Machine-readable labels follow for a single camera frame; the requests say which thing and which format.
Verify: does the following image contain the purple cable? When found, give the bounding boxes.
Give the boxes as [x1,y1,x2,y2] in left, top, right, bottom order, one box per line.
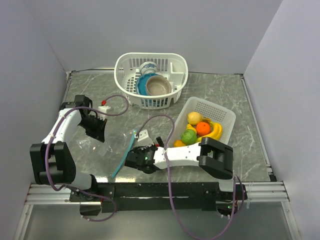
[45,94,130,222]
[134,114,245,240]

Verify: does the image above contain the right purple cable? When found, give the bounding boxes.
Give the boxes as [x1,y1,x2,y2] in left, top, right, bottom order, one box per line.
[134,114,245,240]

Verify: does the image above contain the yellow orange fake mango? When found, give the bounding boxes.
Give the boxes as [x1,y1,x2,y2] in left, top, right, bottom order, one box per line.
[173,139,186,148]

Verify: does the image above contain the teal plate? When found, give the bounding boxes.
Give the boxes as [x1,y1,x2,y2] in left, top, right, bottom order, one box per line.
[135,73,161,96]

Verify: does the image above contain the green fake cabbage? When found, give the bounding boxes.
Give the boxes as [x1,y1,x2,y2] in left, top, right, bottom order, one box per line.
[180,129,197,145]

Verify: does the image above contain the white oval dish basket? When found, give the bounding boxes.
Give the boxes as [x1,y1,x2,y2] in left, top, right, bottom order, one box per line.
[114,52,189,110]

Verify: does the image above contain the beige bowl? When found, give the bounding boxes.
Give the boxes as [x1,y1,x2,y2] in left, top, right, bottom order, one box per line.
[146,76,172,96]

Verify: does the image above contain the yellow fake banana piece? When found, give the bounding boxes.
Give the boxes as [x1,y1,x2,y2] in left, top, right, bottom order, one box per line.
[196,118,223,142]

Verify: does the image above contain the orange fake fruit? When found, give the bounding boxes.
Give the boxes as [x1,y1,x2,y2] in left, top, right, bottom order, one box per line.
[195,121,211,137]

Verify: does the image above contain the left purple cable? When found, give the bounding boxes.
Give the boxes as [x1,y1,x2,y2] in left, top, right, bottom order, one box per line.
[45,94,130,222]

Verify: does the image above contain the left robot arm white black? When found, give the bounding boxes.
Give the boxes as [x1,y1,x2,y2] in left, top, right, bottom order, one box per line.
[29,95,107,201]

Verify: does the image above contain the blue white porcelain cup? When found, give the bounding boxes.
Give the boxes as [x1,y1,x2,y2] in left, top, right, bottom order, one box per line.
[139,61,158,75]

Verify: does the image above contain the tan fake potato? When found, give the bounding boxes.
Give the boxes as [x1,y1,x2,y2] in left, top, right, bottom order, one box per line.
[187,111,204,126]

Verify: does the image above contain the yellow fake pepper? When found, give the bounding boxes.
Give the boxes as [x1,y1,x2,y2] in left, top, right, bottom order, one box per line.
[186,123,198,135]

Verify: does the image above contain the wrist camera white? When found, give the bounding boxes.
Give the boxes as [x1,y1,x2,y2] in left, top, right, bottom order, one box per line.
[97,100,113,118]
[135,129,154,147]

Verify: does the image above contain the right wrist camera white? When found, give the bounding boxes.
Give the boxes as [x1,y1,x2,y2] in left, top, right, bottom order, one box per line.
[135,129,154,147]

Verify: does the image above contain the clear zip top bag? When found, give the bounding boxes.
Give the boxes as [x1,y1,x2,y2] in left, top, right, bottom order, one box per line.
[76,129,137,179]

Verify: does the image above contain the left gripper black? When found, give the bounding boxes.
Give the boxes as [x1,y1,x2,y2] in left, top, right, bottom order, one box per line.
[78,115,107,143]

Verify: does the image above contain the white rectangular mesh basket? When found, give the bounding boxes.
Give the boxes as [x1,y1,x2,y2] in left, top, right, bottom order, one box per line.
[167,96,236,148]

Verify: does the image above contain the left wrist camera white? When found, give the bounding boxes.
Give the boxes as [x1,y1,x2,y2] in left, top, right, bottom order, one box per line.
[97,100,113,118]

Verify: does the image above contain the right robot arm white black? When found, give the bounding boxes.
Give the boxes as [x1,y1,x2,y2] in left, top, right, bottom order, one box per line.
[124,137,237,199]

